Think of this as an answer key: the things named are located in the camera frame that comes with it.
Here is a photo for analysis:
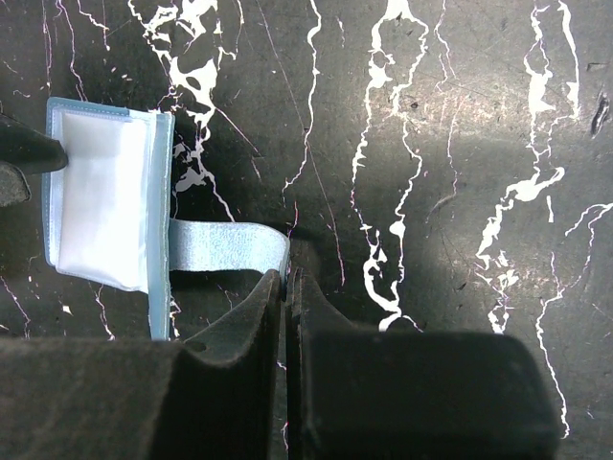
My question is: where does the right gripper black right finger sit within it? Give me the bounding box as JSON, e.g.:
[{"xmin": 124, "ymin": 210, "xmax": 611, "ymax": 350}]
[{"xmin": 285, "ymin": 268, "xmax": 560, "ymax": 459}]

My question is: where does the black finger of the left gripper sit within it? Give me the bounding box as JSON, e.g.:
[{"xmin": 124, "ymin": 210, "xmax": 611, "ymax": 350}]
[
  {"xmin": 0, "ymin": 161, "xmax": 32, "ymax": 207},
  {"xmin": 1, "ymin": 114, "xmax": 68, "ymax": 175}
]

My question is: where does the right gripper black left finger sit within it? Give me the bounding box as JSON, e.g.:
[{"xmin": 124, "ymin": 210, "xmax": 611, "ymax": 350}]
[{"xmin": 1, "ymin": 270, "xmax": 282, "ymax": 459}]

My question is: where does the blue leather card holder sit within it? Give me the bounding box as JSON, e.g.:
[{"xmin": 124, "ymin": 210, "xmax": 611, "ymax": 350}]
[{"xmin": 42, "ymin": 97, "xmax": 290, "ymax": 340}]

